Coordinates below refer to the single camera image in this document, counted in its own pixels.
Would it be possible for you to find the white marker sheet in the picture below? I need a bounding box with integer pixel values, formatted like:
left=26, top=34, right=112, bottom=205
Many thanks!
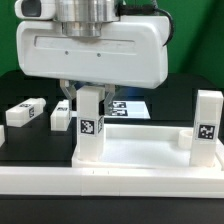
left=71, top=99, right=152, bottom=120

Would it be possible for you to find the white desk top tray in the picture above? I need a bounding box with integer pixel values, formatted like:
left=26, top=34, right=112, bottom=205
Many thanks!
left=71, top=123, right=224, bottom=169

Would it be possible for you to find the white L-shaped fence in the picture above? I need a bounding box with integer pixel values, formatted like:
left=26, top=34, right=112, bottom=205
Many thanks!
left=0, top=167, right=224, bottom=198

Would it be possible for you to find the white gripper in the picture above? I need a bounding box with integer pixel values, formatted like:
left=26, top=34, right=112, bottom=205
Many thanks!
left=16, top=16, right=169, bottom=115

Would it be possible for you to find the white block left edge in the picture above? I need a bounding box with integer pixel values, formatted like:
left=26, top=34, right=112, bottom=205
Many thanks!
left=0, top=125, right=5, bottom=147

